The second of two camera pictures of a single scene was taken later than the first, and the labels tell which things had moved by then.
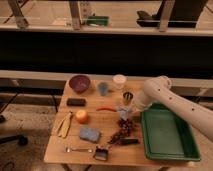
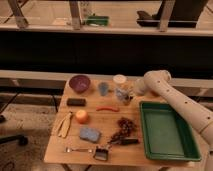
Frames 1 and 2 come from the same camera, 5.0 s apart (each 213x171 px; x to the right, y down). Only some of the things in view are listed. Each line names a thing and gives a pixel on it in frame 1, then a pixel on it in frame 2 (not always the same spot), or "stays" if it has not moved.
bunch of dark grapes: (125, 127) stays
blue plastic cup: (103, 88) stays
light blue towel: (124, 111) to (121, 93)
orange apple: (81, 116) stays
